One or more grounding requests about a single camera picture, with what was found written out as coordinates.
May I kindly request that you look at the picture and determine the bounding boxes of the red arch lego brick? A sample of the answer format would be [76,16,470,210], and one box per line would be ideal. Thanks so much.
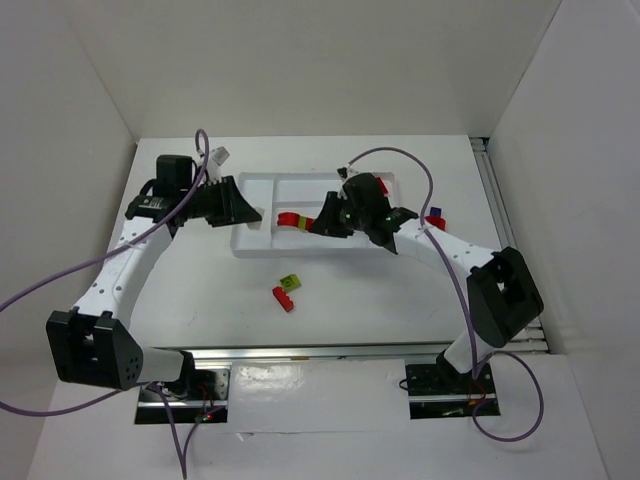
[276,212,300,229]

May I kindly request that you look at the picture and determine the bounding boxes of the white lego brick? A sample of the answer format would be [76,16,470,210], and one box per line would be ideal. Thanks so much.
[242,207,265,232]

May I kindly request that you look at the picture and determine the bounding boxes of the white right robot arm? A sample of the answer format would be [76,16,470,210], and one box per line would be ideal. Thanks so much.
[310,167,544,385]

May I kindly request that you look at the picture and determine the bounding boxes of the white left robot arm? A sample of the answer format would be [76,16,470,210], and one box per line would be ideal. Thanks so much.
[46,147,261,395]

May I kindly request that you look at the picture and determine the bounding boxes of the white compartment tray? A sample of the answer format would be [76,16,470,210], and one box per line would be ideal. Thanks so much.
[230,172,386,258]

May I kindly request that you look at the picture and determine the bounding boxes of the red lego brick on plates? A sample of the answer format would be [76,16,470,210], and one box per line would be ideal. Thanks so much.
[425,216,446,231]

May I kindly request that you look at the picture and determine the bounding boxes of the green lego brick on table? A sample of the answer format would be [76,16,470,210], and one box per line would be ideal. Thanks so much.
[279,274,301,292]

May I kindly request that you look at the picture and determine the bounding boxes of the red lego brick on table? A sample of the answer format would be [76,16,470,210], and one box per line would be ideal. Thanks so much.
[272,286,295,313]

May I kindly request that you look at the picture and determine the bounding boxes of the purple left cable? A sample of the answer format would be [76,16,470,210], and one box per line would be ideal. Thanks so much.
[0,129,209,479]

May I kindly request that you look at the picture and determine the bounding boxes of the purple cable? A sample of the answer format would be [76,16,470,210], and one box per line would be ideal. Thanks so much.
[0,129,209,479]
[347,146,545,443]

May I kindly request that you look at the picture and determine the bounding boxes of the aluminium rail front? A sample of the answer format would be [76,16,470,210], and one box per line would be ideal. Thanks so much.
[154,341,451,371]

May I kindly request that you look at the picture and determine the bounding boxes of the aluminium rail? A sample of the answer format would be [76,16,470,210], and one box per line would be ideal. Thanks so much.
[469,137,550,355]
[154,341,451,371]

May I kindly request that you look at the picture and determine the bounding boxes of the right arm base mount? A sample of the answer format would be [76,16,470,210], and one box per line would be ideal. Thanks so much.
[398,364,501,420]

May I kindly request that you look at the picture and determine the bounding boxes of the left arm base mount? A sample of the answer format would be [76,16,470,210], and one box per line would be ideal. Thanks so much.
[134,366,231,425]

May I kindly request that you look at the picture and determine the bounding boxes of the aluminium rail right side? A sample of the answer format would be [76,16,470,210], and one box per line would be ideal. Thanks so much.
[469,137,550,355]

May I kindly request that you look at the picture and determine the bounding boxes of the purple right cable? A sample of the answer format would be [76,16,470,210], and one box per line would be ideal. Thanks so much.
[347,146,545,443]

